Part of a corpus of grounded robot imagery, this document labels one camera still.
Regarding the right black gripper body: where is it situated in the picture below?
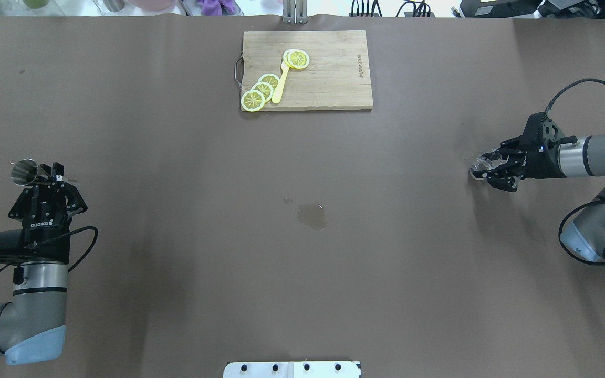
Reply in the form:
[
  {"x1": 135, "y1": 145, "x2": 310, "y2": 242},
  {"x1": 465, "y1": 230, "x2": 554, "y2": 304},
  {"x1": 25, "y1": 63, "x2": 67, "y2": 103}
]
[{"x1": 523, "y1": 149, "x2": 564, "y2": 179}]

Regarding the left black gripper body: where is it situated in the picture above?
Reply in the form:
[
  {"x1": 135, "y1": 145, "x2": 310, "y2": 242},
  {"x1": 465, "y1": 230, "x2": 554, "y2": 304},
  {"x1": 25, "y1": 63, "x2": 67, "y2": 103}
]
[{"x1": 22, "y1": 203, "x2": 70, "y2": 230}]

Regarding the clear glass cup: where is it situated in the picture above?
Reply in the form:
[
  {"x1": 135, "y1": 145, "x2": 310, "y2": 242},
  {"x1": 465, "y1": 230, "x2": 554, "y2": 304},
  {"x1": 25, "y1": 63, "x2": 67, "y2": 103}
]
[{"x1": 469, "y1": 149, "x2": 505, "y2": 180}]

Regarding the steel jigger measuring cup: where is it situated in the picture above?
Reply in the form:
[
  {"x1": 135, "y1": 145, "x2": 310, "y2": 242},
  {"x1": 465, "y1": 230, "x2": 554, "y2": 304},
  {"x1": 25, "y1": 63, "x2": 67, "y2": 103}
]
[{"x1": 11, "y1": 158, "x2": 52, "y2": 186}]

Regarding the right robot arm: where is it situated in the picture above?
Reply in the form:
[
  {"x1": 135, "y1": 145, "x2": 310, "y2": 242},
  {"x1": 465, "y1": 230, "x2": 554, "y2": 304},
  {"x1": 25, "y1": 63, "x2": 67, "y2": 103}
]
[{"x1": 469, "y1": 126, "x2": 605, "y2": 266}]

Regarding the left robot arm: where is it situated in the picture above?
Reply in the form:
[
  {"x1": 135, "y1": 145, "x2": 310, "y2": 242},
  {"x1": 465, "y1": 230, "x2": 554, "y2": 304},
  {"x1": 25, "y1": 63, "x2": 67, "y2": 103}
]
[{"x1": 0, "y1": 159, "x2": 87, "y2": 365}]

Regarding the wooden cutting board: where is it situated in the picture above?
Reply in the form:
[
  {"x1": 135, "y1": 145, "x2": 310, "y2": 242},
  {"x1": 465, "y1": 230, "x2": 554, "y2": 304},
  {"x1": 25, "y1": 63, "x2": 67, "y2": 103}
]
[{"x1": 238, "y1": 30, "x2": 373, "y2": 111}]

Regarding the lemon slice front left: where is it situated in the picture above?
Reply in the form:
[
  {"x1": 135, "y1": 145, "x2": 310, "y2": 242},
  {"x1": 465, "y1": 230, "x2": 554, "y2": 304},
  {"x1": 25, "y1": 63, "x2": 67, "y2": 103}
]
[{"x1": 240, "y1": 89, "x2": 267, "y2": 112}]

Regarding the black power strip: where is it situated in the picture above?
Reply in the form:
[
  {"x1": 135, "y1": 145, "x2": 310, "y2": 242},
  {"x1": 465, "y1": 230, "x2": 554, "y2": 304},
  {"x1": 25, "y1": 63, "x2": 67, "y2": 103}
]
[{"x1": 348, "y1": 0, "x2": 383, "y2": 17}]

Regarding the lemon slice middle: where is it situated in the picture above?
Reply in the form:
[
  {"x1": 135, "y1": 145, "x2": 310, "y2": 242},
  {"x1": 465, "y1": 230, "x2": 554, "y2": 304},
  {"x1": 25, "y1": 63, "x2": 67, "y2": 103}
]
[{"x1": 252, "y1": 81, "x2": 275, "y2": 103}]

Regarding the lemon slice rear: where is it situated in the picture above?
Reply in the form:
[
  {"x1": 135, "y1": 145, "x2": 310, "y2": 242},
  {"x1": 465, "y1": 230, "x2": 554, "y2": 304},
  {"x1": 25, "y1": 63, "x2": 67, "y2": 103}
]
[{"x1": 258, "y1": 72, "x2": 279, "y2": 89}]

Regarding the purple cloth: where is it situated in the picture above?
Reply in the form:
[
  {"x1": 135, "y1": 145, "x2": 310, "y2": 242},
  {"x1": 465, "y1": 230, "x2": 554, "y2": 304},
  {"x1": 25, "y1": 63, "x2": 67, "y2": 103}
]
[{"x1": 196, "y1": 0, "x2": 242, "y2": 16}]

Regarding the lemon slice on spoon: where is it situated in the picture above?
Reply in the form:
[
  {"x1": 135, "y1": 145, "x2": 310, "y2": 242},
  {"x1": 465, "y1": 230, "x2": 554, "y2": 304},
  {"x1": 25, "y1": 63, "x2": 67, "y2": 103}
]
[{"x1": 283, "y1": 49, "x2": 310, "y2": 69}]

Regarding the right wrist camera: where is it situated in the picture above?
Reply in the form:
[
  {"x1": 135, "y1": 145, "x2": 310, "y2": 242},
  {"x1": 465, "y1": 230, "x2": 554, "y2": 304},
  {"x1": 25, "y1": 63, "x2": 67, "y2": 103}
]
[{"x1": 521, "y1": 112, "x2": 565, "y2": 152}]

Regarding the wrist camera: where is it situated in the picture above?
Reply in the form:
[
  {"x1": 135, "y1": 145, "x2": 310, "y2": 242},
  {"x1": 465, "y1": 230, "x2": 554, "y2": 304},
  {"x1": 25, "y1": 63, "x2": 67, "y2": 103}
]
[
  {"x1": 521, "y1": 112, "x2": 565, "y2": 152},
  {"x1": 0, "y1": 229, "x2": 70, "y2": 264}
]

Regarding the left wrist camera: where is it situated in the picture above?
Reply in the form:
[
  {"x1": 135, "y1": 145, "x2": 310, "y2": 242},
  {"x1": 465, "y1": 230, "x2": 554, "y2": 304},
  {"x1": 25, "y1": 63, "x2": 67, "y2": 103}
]
[{"x1": 0, "y1": 229, "x2": 70, "y2": 264}]

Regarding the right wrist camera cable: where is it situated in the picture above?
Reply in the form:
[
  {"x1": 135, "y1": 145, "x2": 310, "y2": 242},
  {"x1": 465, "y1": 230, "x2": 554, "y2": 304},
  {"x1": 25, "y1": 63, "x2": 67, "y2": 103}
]
[{"x1": 544, "y1": 79, "x2": 605, "y2": 116}]

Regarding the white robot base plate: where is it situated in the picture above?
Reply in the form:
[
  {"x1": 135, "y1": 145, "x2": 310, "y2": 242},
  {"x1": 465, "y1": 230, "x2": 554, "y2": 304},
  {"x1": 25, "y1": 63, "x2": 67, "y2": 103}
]
[{"x1": 223, "y1": 361, "x2": 362, "y2": 377}]

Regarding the aluminium frame post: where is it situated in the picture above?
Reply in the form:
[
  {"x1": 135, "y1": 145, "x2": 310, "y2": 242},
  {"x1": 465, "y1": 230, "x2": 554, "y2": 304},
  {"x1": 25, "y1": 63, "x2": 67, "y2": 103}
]
[{"x1": 281, "y1": 0, "x2": 309, "y2": 24}]

